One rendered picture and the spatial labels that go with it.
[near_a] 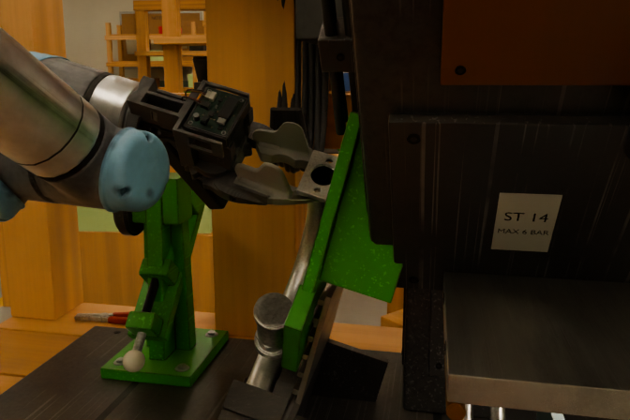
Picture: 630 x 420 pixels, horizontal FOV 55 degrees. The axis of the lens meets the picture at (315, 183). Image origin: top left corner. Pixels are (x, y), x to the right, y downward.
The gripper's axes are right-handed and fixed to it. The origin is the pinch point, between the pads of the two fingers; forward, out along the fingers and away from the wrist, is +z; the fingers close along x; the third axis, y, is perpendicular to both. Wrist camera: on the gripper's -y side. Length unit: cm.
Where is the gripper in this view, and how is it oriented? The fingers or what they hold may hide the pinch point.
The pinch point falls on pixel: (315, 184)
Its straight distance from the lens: 63.9
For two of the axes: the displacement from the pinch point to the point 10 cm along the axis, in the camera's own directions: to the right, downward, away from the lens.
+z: 9.4, 3.0, -1.5
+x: 3.3, -7.8, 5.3
